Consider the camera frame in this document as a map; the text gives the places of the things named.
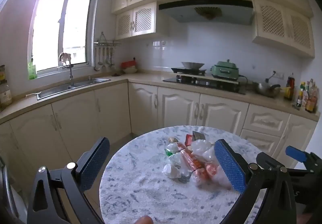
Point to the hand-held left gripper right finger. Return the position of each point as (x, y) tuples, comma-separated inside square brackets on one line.
[(230, 163)]

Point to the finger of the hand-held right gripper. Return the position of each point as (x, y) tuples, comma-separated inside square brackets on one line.
[(295, 152), (266, 161)]

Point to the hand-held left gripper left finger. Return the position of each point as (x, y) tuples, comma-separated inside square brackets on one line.
[(96, 161)]

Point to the pink round packet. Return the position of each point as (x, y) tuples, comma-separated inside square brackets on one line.
[(212, 169)]

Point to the clear plastic bag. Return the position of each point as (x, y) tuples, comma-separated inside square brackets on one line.
[(201, 147)]

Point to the orange sausage wrapper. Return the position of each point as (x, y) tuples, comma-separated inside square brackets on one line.
[(190, 161)]

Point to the dark silver foil wrapper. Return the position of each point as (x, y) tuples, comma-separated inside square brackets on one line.
[(198, 136)]

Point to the small grey wrapper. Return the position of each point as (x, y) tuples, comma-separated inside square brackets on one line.
[(185, 179)]

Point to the red snack packet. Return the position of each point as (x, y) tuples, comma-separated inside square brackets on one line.
[(188, 139)]

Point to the green and white wrapper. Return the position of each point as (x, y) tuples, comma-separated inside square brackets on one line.
[(171, 150)]

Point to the white paper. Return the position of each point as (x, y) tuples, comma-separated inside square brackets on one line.
[(169, 170)]

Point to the person's left hand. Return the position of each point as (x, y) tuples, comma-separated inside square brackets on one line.
[(144, 220)]

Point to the round marble table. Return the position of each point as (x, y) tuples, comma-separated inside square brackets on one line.
[(140, 188)]

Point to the cluster of condiment bottles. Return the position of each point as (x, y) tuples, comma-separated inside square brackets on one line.
[(310, 98)]

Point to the dark sauce bottle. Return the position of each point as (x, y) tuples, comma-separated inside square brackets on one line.
[(289, 88)]

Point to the cream lower kitchen cabinets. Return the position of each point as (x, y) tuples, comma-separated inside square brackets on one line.
[(176, 108)]

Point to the black built-in cooktop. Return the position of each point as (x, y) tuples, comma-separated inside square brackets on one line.
[(213, 87)]

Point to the steel kitchen sink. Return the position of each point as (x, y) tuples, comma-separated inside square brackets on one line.
[(83, 83)]

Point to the wooden board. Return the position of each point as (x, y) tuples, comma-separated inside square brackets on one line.
[(226, 81)]

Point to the steel faucet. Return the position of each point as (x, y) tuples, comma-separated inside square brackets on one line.
[(71, 73)]

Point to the green electric pot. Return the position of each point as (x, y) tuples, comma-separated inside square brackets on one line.
[(224, 70)]

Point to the black portable gas stove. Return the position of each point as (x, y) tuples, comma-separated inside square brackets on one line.
[(188, 70)]

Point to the row of hanging utensils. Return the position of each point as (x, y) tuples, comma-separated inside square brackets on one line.
[(100, 59)]

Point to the red and white container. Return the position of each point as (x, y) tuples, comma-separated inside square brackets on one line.
[(129, 64)]

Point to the silver wok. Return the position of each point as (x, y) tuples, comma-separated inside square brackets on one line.
[(192, 64)]

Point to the green dish soap bottle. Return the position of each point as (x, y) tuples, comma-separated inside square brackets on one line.
[(32, 70)]

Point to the glass jar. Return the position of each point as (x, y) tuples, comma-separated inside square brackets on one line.
[(5, 95)]

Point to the large lattice door cabinet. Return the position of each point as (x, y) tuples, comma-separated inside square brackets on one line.
[(281, 25)]

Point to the sliding window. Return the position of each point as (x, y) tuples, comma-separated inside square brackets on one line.
[(50, 25)]

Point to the small lattice door cabinet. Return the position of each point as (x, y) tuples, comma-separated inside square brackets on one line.
[(143, 20)]

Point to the range hood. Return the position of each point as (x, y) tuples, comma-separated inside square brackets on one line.
[(206, 6)]

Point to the wall socket with plug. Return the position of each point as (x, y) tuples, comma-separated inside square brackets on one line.
[(278, 75)]

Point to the wall utensil rack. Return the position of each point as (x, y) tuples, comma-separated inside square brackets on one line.
[(107, 43)]

